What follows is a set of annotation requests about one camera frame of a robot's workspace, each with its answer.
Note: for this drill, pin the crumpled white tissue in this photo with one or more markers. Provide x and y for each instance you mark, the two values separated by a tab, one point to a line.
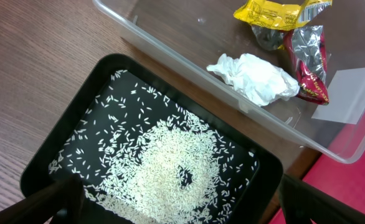
257	80

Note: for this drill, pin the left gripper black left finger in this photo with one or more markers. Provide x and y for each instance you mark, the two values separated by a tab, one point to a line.
60	202

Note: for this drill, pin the white rice grains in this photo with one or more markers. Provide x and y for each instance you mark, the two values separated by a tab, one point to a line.
146	159

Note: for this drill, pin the black waste tray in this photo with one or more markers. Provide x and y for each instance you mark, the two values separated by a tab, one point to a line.
251	189

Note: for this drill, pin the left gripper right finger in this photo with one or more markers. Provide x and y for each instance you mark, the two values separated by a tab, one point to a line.
302	203

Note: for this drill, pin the red serving tray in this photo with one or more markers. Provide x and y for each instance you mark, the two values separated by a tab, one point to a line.
344	182

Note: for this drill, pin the red silver foil wrapper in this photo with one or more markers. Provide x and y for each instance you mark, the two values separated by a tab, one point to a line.
307	52

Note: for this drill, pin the clear plastic waste bin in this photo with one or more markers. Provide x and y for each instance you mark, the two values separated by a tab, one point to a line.
187	36

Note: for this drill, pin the yellow foil wrapper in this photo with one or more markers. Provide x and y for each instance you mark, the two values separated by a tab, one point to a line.
270	21

